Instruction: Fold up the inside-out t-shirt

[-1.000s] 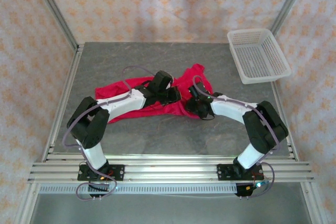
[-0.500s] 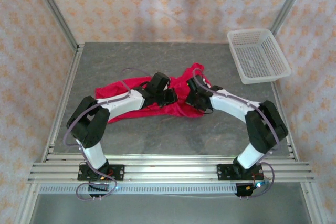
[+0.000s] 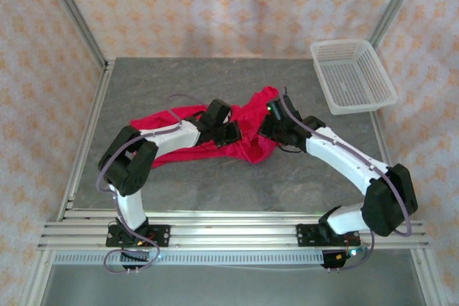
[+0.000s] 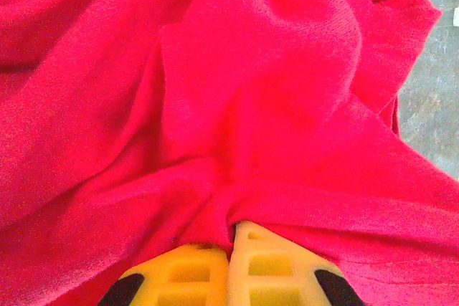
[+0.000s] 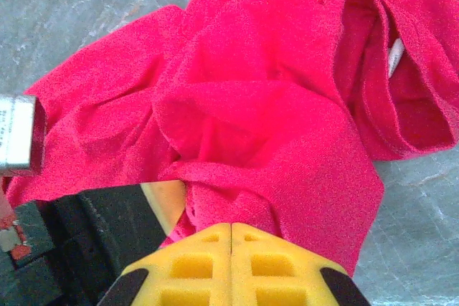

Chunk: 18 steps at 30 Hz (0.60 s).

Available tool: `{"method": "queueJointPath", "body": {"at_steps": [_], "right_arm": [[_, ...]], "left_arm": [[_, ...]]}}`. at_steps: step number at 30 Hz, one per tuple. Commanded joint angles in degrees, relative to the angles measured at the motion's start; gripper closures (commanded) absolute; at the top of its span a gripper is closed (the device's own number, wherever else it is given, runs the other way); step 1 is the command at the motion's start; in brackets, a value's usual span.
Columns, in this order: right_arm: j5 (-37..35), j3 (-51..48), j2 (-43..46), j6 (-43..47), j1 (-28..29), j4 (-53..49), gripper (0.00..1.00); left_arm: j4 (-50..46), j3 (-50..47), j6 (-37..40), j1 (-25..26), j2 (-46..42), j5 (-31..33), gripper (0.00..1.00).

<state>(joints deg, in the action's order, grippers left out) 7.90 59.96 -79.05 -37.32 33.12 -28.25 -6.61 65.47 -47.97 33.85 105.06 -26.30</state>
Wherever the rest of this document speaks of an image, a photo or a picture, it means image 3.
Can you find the red t-shirt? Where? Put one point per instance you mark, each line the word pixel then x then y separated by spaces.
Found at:
pixel 247 148

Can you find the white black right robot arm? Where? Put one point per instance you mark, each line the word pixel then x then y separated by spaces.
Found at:
pixel 391 205

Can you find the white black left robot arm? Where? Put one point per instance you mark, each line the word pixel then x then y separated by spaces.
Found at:
pixel 129 173

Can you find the white plastic basket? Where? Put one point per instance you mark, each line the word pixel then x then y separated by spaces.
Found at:
pixel 351 80

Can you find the white orange patterned curtain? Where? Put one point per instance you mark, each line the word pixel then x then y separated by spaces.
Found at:
pixel 229 8

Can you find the small circuit board with LED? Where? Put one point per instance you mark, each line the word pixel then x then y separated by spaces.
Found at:
pixel 355 251

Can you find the grey metal lower panel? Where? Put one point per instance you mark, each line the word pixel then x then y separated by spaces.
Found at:
pixel 229 288

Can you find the wide aluminium cross rail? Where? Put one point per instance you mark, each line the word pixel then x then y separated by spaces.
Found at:
pixel 233 230

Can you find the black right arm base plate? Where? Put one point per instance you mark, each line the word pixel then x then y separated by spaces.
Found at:
pixel 305 236

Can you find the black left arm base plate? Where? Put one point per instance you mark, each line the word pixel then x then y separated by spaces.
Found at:
pixel 159 236

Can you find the aluminium upright post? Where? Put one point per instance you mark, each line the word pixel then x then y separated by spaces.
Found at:
pixel 77 19
pixel 394 1

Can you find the aluminium frame leg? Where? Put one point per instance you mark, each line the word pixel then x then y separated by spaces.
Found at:
pixel 428 277
pixel 36 281

